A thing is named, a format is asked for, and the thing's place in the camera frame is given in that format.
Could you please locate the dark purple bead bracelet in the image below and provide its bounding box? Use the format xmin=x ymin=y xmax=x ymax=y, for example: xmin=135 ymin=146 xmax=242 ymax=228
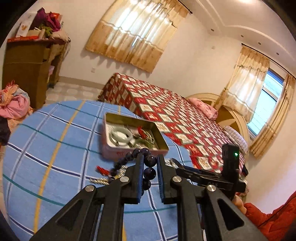
xmin=109 ymin=147 xmax=158 ymax=196

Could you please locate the white pearl necklace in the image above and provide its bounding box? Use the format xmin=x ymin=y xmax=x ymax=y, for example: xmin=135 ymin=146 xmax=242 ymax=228
xmin=89 ymin=165 xmax=128 ymax=186

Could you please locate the silver metal bead bracelet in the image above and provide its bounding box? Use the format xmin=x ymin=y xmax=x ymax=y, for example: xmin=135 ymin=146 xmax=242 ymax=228
xmin=143 ymin=131 xmax=158 ymax=149

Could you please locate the gold coin red cord charm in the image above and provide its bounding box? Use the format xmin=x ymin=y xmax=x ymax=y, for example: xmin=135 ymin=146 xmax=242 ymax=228
xmin=137 ymin=126 xmax=149 ymax=140

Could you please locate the dark green jade bangle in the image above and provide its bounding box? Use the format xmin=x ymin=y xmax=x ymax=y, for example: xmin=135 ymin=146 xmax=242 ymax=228
xmin=128 ymin=138 xmax=153 ymax=149

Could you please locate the red knot tassel charm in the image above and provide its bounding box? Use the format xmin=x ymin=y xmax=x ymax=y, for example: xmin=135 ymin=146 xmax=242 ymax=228
xmin=96 ymin=166 xmax=110 ymax=177

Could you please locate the pale jade bangle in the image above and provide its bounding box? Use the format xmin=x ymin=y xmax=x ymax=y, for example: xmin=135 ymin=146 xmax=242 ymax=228
xmin=109 ymin=126 xmax=133 ymax=146

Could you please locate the person's hand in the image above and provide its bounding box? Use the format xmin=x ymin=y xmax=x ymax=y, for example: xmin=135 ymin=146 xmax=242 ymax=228
xmin=232 ymin=195 xmax=247 ymax=214

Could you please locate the red patterned bed quilt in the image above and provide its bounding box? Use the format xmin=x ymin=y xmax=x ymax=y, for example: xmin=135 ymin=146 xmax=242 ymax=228
xmin=98 ymin=73 xmax=231 ymax=173

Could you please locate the striped pillow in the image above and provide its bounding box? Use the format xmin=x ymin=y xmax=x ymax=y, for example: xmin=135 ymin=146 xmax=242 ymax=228
xmin=223 ymin=126 xmax=248 ymax=154

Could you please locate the pink pillow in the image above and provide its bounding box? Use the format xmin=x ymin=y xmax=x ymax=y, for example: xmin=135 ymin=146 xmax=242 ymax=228
xmin=188 ymin=97 xmax=218 ymax=121

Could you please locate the pink metal tin box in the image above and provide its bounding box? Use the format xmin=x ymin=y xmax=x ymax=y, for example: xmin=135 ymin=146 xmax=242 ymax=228
xmin=101 ymin=113 xmax=169 ymax=160

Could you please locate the orange red sleeve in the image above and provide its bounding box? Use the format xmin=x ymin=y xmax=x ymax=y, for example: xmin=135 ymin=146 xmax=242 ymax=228
xmin=244 ymin=192 xmax=295 ymax=240

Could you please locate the beige wooden headboard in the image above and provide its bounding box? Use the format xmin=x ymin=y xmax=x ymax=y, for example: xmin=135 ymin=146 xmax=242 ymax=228
xmin=186 ymin=93 xmax=250 ymax=145

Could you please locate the blue plaid table cloth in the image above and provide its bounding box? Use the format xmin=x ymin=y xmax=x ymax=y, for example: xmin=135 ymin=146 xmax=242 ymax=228
xmin=3 ymin=100 xmax=178 ymax=240

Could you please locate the beige window curtain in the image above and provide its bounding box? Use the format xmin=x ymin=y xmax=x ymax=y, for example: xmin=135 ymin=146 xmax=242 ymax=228
xmin=85 ymin=0 xmax=188 ymax=73

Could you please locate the pink clothes pile on floor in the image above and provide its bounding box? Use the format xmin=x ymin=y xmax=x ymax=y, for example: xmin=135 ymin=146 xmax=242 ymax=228
xmin=1 ymin=80 xmax=33 ymax=120

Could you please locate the brown wooden desk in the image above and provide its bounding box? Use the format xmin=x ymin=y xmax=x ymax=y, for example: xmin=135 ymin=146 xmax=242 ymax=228
xmin=2 ymin=39 xmax=69 ymax=109

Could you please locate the pile of clothes on desk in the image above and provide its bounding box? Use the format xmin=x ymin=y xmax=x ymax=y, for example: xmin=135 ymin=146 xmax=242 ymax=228
xmin=28 ymin=8 xmax=71 ymax=43

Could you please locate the red flat box on desk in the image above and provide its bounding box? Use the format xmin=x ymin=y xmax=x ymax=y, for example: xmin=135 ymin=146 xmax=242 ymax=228
xmin=7 ymin=36 xmax=39 ymax=43

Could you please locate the white product box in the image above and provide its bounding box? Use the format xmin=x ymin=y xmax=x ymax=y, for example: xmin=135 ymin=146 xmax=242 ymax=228
xmin=16 ymin=13 xmax=37 ymax=38

